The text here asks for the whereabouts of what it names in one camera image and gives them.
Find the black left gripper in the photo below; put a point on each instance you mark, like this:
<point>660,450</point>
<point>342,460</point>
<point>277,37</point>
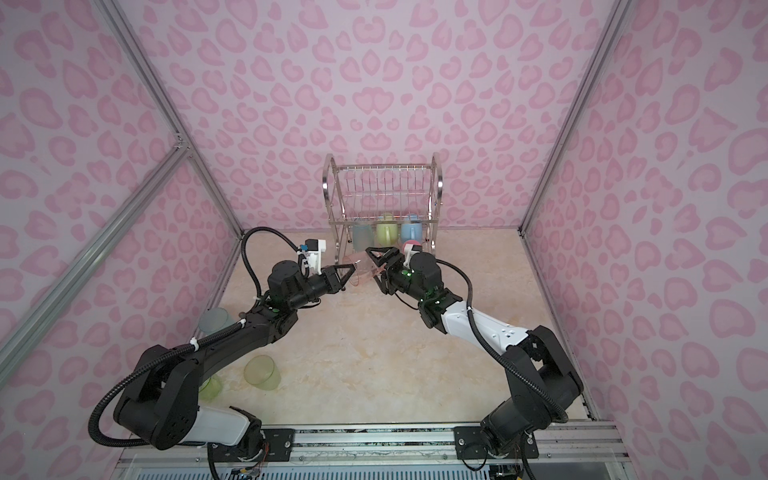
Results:
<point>331,278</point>

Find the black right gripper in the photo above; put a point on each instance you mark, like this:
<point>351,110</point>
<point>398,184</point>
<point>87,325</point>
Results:
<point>393,254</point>

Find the light green ceramic mug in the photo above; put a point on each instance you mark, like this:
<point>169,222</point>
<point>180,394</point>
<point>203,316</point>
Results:
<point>387,231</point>

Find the translucent teal plastic cup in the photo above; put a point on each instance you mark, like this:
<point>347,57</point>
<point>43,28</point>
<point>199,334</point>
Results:
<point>363,237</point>

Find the light blue ceramic mug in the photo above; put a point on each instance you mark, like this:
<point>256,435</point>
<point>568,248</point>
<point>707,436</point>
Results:
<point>411,229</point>

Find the translucent green plastic cup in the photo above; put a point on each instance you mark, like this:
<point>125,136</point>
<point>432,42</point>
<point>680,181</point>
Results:
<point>262,372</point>

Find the translucent pink plastic cup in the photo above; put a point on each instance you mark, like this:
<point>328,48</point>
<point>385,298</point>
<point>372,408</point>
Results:
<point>365,268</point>

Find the opaque pink plastic cup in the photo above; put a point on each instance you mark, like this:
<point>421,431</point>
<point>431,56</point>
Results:
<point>412,245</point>

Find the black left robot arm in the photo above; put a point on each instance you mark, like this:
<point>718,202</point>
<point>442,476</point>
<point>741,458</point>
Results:
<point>160,402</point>

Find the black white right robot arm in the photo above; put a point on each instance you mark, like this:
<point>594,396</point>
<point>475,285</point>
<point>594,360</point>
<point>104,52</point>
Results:
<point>542,380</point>

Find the steel two-tier dish rack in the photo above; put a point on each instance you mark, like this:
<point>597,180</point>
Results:
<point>360,194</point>

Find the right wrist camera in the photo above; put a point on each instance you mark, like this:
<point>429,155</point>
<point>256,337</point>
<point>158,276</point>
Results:
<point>408,256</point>

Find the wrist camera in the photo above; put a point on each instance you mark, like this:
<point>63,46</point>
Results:
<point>310,256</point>
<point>408,256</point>

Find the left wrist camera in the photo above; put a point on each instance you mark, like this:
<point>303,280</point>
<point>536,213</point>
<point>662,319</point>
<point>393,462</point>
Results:
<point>310,256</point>

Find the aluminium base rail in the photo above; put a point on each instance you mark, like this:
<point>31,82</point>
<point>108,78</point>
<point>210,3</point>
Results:
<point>581,449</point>

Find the aluminium corner frame post left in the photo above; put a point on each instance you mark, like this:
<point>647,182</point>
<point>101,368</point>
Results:
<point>128,40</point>

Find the aluminium corner frame post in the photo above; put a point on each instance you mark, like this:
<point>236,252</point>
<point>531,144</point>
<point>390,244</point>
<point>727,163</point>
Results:
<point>607,41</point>
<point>128,40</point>

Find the aluminium diagonal frame bar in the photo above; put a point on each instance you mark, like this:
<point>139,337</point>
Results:
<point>39,319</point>

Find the aluminium corner frame post right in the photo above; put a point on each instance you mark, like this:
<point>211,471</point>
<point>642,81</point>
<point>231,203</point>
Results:
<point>607,41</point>

